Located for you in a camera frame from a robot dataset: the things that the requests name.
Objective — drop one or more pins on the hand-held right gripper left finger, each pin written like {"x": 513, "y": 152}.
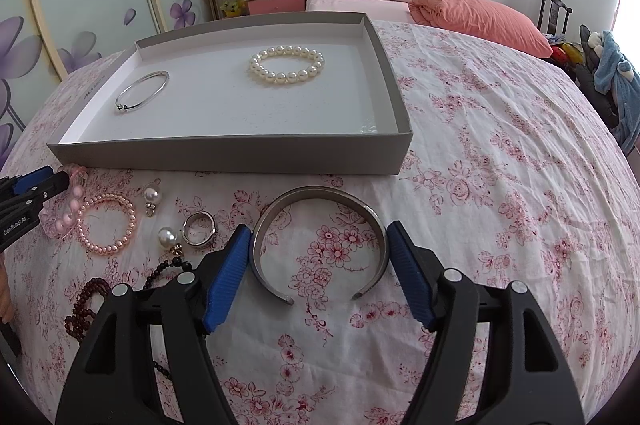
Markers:
{"x": 227, "y": 275}

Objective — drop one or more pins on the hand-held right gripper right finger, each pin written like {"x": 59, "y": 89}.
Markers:
{"x": 407, "y": 275}

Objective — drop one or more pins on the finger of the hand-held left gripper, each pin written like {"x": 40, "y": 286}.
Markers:
{"x": 52, "y": 187}
{"x": 24, "y": 186}

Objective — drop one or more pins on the black bead strand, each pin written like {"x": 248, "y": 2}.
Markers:
{"x": 160, "y": 272}

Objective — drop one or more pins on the pearl drop earring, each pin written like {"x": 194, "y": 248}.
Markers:
{"x": 166, "y": 236}
{"x": 152, "y": 195}

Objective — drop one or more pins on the wide metal cuff bangle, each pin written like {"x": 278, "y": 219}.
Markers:
{"x": 315, "y": 194}

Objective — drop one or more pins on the grey cardboard tray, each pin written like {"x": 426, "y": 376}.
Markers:
{"x": 250, "y": 120}

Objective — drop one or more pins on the thin silver bangle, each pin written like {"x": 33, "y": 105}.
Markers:
{"x": 120, "y": 107}

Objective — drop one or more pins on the large flower wardrobe door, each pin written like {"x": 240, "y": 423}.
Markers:
{"x": 15, "y": 55}

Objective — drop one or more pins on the yellow plush toy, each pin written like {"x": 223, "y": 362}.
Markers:
{"x": 231, "y": 5}

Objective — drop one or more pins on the folded orange quilt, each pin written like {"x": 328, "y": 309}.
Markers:
{"x": 475, "y": 20}

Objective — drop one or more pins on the dark office chair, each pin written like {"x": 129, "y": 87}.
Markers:
{"x": 590, "y": 80}

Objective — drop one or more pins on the red and yellow toys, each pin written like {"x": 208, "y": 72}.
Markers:
{"x": 565, "y": 52}

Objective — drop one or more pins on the pink bed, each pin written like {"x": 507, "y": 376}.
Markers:
{"x": 350, "y": 7}

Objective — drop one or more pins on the pink and cream nightstand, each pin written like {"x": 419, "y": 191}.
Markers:
{"x": 275, "y": 4}

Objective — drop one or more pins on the blue plush robe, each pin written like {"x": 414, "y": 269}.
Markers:
{"x": 615, "y": 75}

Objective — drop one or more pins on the dark wooden chair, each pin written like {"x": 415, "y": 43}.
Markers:
{"x": 550, "y": 12}

